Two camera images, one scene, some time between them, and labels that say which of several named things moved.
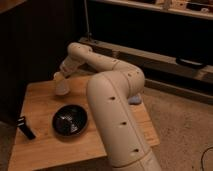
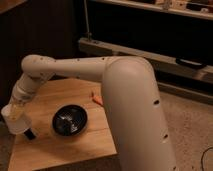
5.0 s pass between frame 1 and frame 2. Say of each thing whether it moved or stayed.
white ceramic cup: moved
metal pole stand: stayed
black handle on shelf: stayed
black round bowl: stayed
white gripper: moved
